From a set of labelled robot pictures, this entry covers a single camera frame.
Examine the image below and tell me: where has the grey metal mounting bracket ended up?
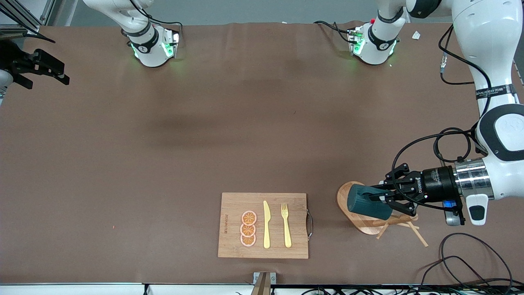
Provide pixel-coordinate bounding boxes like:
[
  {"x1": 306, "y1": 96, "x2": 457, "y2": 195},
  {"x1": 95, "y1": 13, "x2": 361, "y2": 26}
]
[{"x1": 253, "y1": 272, "x2": 277, "y2": 295}]

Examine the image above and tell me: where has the black right arm base cable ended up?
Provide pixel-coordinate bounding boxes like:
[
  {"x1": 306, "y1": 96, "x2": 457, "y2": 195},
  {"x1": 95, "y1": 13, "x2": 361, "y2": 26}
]
[{"x1": 145, "y1": 16, "x2": 183, "y2": 27}]

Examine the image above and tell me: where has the black looped cable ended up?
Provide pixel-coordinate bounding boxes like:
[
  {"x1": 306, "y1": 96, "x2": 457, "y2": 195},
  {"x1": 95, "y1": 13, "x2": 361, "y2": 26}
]
[
  {"x1": 418, "y1": 256, "x2": 492, "y2": 295},
  {"x1": 439, "y1": 232, "x2": 514, "y2": 287}
]

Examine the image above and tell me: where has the black left arm base cable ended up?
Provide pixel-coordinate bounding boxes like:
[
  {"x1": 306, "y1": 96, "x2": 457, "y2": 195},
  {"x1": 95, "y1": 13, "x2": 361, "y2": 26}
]
[{"x1": 313, "y1": 20, "x2": 353, "y2": 43}]

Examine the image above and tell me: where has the bamboo cutting board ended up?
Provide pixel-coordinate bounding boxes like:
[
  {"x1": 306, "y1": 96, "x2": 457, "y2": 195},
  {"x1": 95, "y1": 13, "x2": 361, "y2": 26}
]
[{"x1": 217, "y1": 192, "x2": 314, "y2": 259}]

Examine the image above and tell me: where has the dark green cup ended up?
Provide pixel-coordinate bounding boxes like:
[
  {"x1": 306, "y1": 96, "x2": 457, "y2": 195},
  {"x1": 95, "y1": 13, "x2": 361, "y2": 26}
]
[{"x1": 347, "y1": 183, "x2": 397, "y2": 222}]

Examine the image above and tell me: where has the yellow plastic fork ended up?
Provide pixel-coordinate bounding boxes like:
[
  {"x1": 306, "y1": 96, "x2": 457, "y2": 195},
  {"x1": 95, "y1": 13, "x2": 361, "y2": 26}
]
[{"x1": 281, "y1": 203, "x2": 292, "y2": 248}]

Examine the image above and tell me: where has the yellow plastic knife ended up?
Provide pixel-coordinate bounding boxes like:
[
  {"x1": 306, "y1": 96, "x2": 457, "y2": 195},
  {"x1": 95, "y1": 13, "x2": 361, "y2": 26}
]
[{"x1": 263, "y1": 200, "x2": 271, "y2": 249}]

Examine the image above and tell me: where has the wooden cup rack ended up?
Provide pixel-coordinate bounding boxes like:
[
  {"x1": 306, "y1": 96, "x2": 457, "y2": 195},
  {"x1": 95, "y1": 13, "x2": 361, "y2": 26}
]
[{"x1": 337, "y1": 181, "x2": 429, "y2": 248}]

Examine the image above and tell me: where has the aluminium frame profile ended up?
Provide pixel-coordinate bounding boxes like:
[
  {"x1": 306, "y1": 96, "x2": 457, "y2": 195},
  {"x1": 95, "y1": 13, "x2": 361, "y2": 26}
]
[{"x1": 0, "y1": 0, "x2": 56, "y2": 31}]

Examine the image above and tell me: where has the black arm base cable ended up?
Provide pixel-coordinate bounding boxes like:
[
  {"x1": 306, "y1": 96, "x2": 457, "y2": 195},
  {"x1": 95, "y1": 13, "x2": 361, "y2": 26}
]
[
  {"x1": 313, "y1": 20, "x2": 353, "y2": 43},
  {"x1": 145, "y1": 16, "x2": 183, "y2": 27}
]

